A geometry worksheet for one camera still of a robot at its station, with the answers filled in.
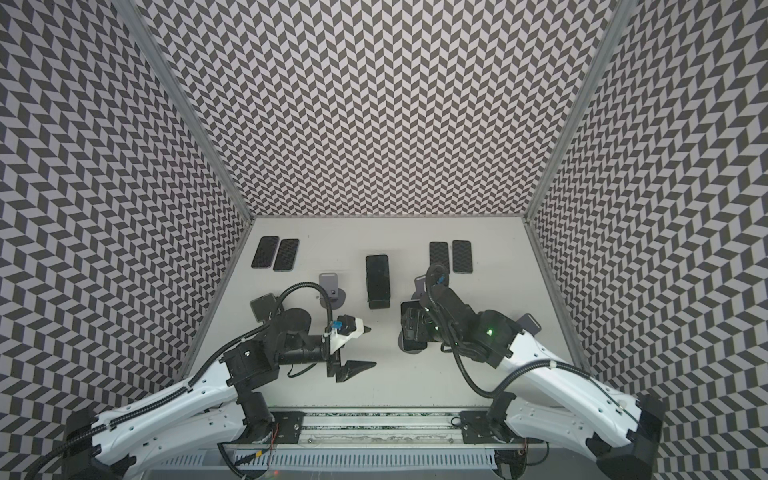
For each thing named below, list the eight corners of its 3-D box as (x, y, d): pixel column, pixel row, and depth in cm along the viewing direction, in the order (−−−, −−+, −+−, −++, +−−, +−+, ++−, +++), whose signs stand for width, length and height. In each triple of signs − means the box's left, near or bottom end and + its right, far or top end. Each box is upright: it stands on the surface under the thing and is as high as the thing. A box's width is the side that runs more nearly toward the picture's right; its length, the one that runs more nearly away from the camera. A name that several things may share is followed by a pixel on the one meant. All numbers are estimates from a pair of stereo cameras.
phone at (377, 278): (366, 304, 96) (362, 280, 84) (368, 280, 102) (364, 254, 90) (390, 304, 96) (388, 280, 84) (390, 280, 102) (389, 254, 90)
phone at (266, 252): (252, 271, 106) (248, 264, 103) (262, 243, 114) (259, 236, 111) (271, 270, 106) (267, 264, 103) (280, 243, 114) (277, 236, 111)
